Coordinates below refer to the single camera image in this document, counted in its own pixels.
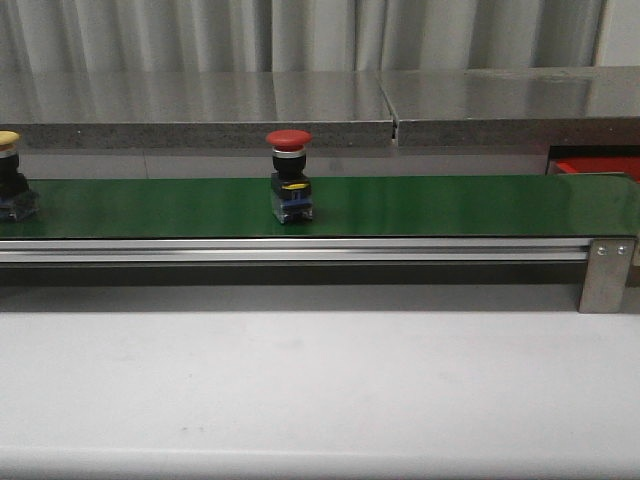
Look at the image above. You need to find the red mushroom push button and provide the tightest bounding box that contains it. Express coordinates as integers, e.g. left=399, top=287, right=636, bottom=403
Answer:
left=266, top=129, right=313, bottom=224

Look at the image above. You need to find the yellow mushroom push button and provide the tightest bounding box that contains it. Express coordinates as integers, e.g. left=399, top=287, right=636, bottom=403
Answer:
left=1, top=130, right=38, bottom=222

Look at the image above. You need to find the grey stone counter slab right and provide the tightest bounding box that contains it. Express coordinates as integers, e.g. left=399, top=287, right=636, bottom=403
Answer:
left=379, top=66, right=639, bottom=148

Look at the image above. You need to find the grey stone counter slab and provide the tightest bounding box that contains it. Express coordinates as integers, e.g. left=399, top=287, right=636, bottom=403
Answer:
left=1, top=72, right=394, bottom=149
left=379, top=66, right=639, bottom=148

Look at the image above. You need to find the green conveyor belt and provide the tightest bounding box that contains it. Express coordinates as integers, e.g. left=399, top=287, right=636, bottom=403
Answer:
left=1, top=174, right=639, bottom=240

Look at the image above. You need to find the red plastic tray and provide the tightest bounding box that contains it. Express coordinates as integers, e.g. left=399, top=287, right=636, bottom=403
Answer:
left=555, top=156, right=639, bottom=182

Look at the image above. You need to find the grey stone counter slab left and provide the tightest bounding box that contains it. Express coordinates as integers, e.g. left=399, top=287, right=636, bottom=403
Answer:
left=1, top=72, right=394, bottom=149

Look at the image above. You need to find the white pleated curtain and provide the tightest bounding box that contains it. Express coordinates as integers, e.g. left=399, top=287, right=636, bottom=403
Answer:
left=1, top=1, right=606, bottom=73

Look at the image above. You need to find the steel conveyor support bracket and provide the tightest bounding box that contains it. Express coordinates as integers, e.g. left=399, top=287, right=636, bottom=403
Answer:
left=578, top=238, right=636, bottom=314

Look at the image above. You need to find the aluminium conveyor frame rail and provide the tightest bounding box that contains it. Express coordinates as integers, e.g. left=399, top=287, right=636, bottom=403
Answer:
left=1, top=237, right=592, bottom=264

